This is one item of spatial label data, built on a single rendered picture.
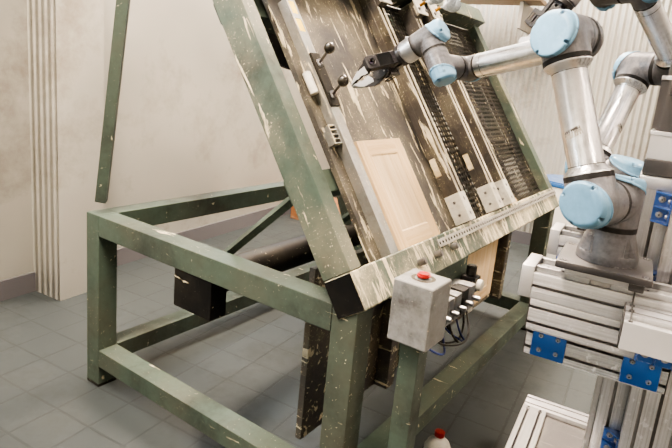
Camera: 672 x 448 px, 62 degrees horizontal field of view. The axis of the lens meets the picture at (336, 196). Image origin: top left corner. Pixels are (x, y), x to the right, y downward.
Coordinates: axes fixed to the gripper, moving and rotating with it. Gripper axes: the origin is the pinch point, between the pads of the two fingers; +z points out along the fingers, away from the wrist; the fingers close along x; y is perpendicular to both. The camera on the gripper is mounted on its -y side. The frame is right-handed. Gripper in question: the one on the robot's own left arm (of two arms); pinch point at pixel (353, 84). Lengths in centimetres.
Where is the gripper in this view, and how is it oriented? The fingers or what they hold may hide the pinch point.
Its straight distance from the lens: 189.9
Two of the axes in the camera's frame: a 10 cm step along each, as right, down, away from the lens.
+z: -7.3, 3.7, 5.8
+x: -3.7, -9.2, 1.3
